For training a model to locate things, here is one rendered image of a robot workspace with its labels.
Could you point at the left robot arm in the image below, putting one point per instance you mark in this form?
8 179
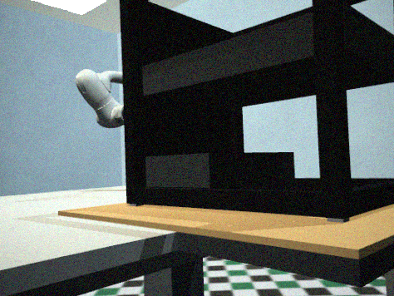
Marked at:
96 90

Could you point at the black metal rack frame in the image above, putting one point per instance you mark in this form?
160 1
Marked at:
193 108

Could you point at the tan wooden board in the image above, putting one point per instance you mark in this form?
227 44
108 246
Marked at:
362 235

